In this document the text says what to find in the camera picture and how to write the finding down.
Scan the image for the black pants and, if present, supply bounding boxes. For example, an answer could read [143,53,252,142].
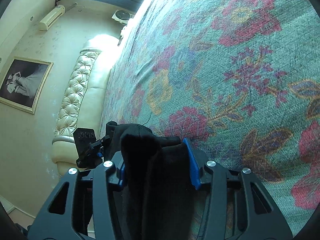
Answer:
[106,121,194,239]

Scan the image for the floral bedspread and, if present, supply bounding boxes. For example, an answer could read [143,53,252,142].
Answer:
[100,0,319,234]

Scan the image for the white desk fan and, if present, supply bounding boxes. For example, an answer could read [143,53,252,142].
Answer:
[112,10,135,25]

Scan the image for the cream tufted leather headboard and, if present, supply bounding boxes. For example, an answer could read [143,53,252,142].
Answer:
[51,34,120,176]

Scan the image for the framed black white photograph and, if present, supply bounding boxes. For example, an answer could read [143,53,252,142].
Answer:
[1,57,54,114]

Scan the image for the white wall air conditioner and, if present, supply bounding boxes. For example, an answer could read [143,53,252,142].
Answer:
[38,5,66,31]

